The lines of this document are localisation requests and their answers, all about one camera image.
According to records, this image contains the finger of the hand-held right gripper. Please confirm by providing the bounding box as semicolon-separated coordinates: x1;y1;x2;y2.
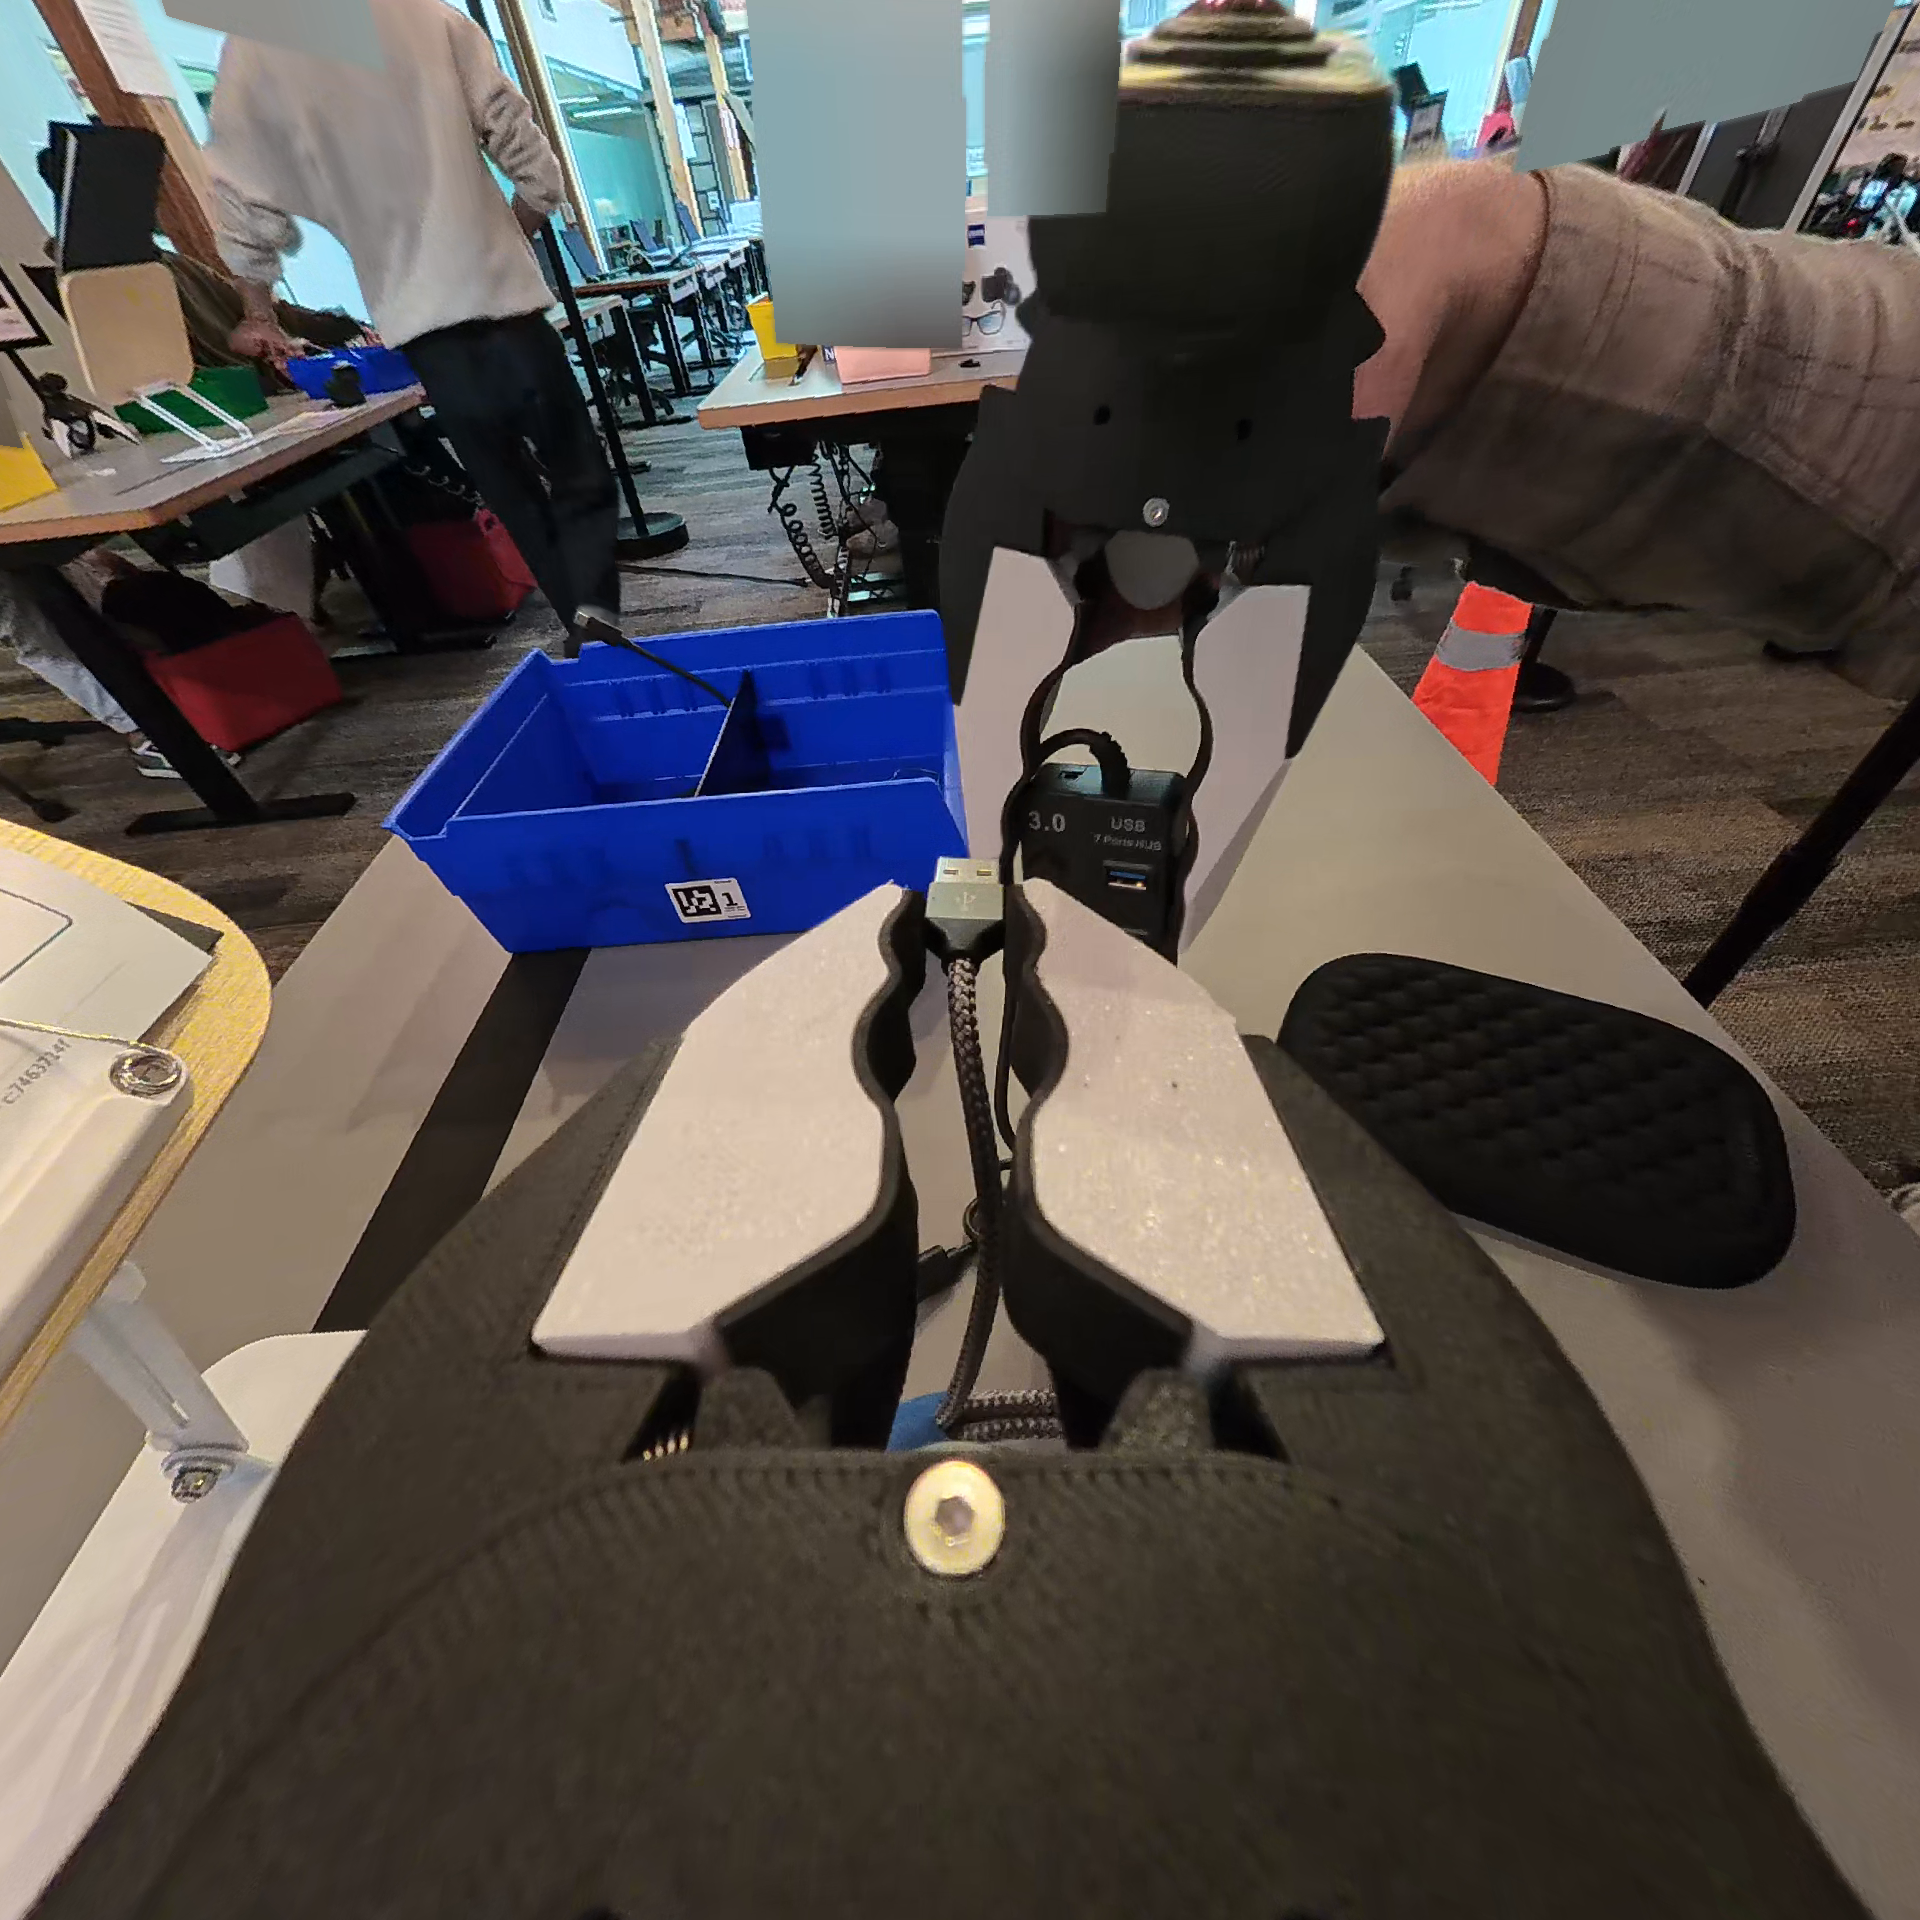
951;552;1097;879
1179;582;1322;969

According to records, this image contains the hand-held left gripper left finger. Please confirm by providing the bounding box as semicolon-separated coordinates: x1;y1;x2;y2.
534;887;922;1450

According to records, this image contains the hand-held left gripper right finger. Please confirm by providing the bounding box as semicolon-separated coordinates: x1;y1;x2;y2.
998;881;1388;1450

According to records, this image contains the black hub cable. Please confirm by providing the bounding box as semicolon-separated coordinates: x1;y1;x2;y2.
1034;727;1138;819

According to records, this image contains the silver braided usb cable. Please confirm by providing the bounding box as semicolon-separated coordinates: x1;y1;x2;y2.
890;856;1070;1457

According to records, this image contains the blue plastic bin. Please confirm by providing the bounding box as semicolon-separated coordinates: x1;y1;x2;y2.
389;611;977;955

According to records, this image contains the person's right hand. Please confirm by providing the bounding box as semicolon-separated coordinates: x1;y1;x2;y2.
1351;158;1561;436

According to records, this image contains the black bin divider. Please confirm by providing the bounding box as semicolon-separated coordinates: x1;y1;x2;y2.
572;608;811;799

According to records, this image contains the wooden work table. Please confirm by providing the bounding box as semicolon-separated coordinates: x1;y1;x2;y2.
697;337;1038;617
0;385;437;838

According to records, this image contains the black wrist rest pad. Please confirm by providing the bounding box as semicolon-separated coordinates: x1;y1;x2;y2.
1281;955;1801;1297

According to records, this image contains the instruction sheet on stand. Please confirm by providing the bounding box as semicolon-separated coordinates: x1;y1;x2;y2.
0;816;278;1442

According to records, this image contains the red plastic bin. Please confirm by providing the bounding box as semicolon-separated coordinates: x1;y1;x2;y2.
145;615;349;759

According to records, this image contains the white stand base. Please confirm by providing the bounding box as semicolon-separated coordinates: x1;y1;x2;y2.
0;1263;367;1920

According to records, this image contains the green plastic bin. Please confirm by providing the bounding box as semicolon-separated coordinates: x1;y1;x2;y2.
121;368;273;436

